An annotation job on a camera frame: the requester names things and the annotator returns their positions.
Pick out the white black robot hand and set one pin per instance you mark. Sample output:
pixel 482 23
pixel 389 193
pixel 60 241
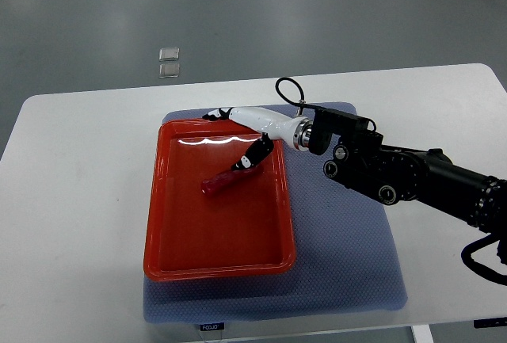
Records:
pixel 273 125

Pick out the red pepper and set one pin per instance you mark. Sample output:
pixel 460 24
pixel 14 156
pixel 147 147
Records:
pixel 223 180

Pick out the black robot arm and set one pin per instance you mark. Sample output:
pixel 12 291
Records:
pixel 361 162

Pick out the red plastic tray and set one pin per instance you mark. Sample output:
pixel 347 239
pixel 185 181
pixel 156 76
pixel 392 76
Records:
pixel 244 229

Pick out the upper metal floor plate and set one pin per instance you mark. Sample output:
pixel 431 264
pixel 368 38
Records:
pixel 169 54

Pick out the blue-grey mesh mat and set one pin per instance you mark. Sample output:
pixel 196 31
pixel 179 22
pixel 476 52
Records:
pixel 345 260

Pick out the white table leg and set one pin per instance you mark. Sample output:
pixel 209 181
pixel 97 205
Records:
pixel 422 334

